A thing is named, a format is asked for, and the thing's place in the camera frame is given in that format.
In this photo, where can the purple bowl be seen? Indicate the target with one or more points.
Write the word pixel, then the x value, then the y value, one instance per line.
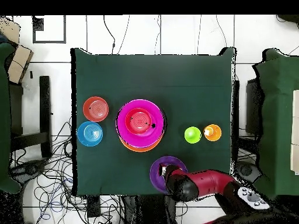
pixel 155 177

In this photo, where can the large orange bowl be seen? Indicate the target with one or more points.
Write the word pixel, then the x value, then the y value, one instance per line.
pixel 140 149

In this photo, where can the large pink bowl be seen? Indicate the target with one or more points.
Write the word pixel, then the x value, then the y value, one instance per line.
pixel 154 135

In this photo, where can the green cup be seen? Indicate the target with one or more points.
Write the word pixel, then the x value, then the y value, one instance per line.
pixel 192 135

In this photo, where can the small red bowl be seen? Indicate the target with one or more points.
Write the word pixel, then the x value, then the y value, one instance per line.
pixel 95 109
pixel 139 121

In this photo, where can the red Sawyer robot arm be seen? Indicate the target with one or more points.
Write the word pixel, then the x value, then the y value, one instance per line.
pixel 210 182

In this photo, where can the orange cup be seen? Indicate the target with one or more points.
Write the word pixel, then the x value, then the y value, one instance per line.
pixel 215 134

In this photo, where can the black power adapter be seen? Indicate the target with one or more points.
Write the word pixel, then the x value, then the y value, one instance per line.
pixel 94 207

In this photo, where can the grey floor stand base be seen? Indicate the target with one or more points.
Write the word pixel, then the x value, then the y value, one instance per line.
pixel 246 170
pixel 30 168

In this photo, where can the small blue bowl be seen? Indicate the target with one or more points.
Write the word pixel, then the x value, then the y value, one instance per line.
pixel 90 133

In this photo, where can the dark green tablecloth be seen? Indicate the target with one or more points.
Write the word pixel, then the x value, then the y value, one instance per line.
pixel 130 77
pixel 4 116
pixel 275 116

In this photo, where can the black case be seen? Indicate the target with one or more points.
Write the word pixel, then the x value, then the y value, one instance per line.
pixel 252 107

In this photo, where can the black stand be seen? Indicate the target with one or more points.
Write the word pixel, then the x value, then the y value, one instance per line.
pixel 44 105

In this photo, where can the white box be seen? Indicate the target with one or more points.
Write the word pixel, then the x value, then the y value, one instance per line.
pixel 295 130

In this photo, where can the cardboard box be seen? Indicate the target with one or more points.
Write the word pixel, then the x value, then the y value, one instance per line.
pixel 10 29
pixel 19 63

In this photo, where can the black floor frame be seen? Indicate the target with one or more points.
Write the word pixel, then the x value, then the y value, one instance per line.
pixel 38 24

